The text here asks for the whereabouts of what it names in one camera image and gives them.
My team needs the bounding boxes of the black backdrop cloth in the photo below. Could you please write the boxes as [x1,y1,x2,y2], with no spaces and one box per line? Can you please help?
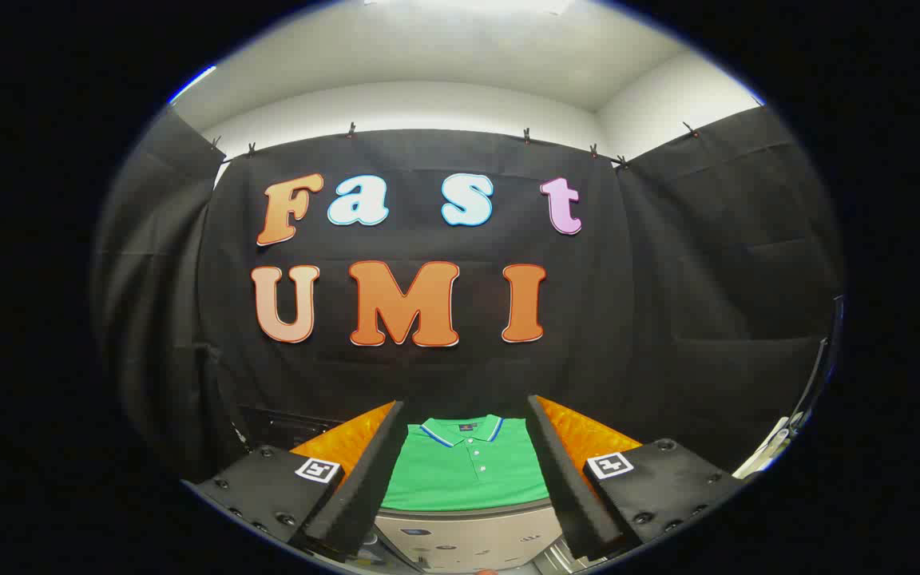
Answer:
[93,104,844,484]

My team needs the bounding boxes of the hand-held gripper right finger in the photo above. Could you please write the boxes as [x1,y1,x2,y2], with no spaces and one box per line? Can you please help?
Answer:
[525,394,748,562]

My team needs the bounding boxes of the green polo shirt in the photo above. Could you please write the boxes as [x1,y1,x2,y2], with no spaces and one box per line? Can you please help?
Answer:
[380,414,550,512]

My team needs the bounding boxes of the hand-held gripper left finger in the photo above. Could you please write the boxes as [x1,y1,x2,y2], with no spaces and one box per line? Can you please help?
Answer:
[180,401,406,563]

